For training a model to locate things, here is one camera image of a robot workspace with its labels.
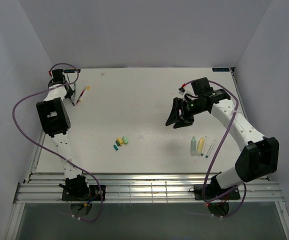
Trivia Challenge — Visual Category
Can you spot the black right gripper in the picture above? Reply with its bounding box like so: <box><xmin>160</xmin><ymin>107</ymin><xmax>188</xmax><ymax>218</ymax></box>
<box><xmin>165</xmin><ymin>97</ymin><xmax>207</xmax><ymax>129</ymax></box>

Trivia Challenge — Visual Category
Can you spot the green highlighter pen body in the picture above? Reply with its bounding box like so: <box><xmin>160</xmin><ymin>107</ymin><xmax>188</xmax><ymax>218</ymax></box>
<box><xmin>190</xmin><ymin>136</ymin><xmax>197</xmax><ymax>156</ymax></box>

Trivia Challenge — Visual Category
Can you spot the yellow highlighter pen body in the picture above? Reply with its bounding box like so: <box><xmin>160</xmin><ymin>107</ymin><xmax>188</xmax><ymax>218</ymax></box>
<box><xmin>196</xmin><ymin>137</ymin><xmax>206</xmax><ymax>156</ymax></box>

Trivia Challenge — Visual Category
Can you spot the white green thin pen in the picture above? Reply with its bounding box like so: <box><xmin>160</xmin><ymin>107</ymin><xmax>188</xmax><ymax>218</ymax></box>
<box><xmin>200</xmin><ymin>136</ymin><xmax>208</xmax><ymax>156</ymax></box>

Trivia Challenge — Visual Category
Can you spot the green highlighter cap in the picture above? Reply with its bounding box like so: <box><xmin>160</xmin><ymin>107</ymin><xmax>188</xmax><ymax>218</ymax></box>
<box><xmin>122</xmin><ymin>135</ymin><xmax>129</xmax><ymax>144</ymax></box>

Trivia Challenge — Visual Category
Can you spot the yellow highlighter cap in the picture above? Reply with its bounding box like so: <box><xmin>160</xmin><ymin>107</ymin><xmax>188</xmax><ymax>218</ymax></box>
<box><xmin>117</xmin><ymin>137</ymin><xmax>124</xmax><ymax>146</ymax></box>

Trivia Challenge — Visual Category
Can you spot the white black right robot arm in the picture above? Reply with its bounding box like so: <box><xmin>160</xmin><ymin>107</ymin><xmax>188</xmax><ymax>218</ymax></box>
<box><xmin>165</xmin><ymin>87</ymin><xmax>280</xmax><ymax>202</ymax></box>

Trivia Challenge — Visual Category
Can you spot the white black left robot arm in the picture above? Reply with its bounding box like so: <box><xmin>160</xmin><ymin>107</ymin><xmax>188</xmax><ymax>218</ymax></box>
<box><xmin>36</xmin><ymin>78</ymin><xmax>91</xmax><ymax>200</ymax></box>

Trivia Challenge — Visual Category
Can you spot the red yellow thin pen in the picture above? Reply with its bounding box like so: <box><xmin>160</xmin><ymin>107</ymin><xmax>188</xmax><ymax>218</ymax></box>
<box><xmin>75</xmin><ymin>85</ymin><xmax>90</xmax><ymax>105</ymax></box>

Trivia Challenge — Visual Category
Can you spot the left blue corner label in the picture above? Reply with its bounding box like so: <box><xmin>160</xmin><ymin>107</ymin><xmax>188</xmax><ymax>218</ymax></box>
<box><xmin>64</xmin><ymin>69</ymin><xmax>81</xmax><ymax>74</ymax></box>

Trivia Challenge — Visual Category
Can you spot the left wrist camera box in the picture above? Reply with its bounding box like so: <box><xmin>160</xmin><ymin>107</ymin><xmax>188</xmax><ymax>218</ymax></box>
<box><xmin>51</xmin><ymin>69</ymin><xmax>65</xmax><ymax>84</ymax></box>

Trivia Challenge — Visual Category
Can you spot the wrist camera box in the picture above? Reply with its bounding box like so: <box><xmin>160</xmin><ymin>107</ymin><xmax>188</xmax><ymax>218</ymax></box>
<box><xmin>51</xmin><ymin>69</ymin><xmax>65</xmax><ymax>84</ymax></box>
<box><xmin>191</xmin><ymin>77</ymin><xmax>214</xmax><ymax>97</ymax></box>

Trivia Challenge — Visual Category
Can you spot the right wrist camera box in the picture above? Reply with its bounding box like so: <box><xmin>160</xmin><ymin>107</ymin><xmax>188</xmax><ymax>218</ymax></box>
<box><xmin>191</xmin><ymin>77</ymin><xmax>214</xmax><ymax>97</ymax></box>

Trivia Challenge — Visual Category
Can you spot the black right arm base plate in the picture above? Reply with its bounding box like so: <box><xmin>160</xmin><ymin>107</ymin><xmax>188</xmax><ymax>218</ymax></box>
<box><xmin>188</xmin><ymin>184</ymin><xmax>241</xmax><ymax>200</ymax></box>

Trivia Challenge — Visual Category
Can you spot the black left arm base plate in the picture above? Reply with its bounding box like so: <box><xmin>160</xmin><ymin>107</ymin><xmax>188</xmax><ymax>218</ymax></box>
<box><xmin>61</xmin><ymin>184</ymin><xmax>107</xmax><ymax>202</ymax></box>

